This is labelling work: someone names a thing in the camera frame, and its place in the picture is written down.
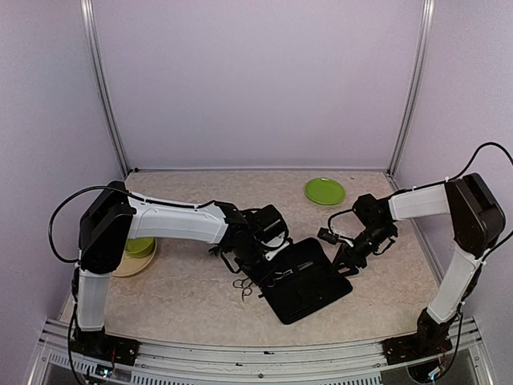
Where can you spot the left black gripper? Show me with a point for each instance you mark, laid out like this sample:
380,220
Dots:
261,277

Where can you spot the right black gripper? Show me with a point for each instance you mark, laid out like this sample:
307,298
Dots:
350,258

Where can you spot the black tool pouch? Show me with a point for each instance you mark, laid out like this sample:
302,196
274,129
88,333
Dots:
301,294

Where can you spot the silver scissors black blades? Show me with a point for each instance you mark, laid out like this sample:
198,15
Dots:
280,275

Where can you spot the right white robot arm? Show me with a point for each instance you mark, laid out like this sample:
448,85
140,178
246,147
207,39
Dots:
477,221

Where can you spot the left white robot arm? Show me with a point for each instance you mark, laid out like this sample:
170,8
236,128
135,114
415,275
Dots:
254,236

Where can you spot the black hair clip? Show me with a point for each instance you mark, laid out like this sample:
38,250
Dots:
216,251

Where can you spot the silver scissors near pouch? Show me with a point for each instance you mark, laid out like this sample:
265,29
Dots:
245,287

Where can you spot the green plate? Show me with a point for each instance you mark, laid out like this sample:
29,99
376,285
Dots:
325,191

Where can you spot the green bowl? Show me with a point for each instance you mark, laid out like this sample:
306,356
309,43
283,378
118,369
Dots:
139,247

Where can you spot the beige plate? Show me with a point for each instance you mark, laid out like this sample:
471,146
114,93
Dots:
134,263

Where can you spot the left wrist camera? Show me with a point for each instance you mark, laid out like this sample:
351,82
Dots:
274,246

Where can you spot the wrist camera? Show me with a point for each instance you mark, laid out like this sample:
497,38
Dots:
333,238
274,246

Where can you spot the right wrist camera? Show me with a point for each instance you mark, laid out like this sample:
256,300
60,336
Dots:
333,238

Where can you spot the front aluminium rail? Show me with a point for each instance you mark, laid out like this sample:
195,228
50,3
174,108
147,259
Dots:
358,362

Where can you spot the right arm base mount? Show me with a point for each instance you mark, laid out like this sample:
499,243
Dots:
410,347

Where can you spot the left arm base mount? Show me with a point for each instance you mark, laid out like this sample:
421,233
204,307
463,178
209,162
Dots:
106,347

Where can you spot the right aluminium frame post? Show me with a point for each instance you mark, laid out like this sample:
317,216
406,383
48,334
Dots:
426,22

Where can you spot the aluminium frame post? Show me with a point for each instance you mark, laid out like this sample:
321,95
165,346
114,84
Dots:
88,16
426,22

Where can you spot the left aluminium frame post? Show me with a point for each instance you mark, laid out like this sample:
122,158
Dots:
88,16

